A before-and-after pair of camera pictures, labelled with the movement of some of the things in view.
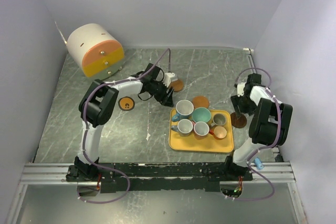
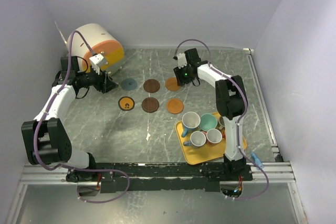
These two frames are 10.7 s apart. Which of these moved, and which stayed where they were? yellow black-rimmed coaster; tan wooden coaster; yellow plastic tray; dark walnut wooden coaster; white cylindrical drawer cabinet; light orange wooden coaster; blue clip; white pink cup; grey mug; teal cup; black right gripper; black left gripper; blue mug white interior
Moved: grey mug; blue mug white interior; black right gripper; teal cup; white pink cup; yellow plastic tray; dark walnut wooden coaster; black left gripper; light orange wooden coaster
Stayed: blue clip; tan wooden coaster; yellow black-rimmed coaster; white cylindrical drawer cabinet
